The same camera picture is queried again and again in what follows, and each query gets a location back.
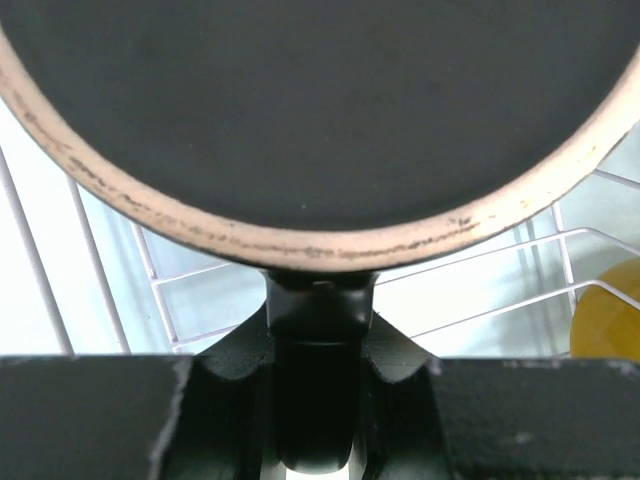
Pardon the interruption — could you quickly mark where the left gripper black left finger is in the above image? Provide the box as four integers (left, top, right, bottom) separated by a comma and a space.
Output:
1, 310, 269, 479

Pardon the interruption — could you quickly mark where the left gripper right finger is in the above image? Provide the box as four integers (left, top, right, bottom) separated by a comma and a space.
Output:
359, 317, 639, 479

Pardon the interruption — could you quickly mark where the clear plastic dish rack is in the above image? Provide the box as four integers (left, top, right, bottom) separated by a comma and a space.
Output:
1, 112, 639, 357

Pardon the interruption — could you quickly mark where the red black mug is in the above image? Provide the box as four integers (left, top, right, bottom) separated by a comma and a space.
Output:
0, 0, 640, 474

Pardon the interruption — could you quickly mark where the yellow round patterned plate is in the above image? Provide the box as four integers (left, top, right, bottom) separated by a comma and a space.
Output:
570, 258, 639, 362

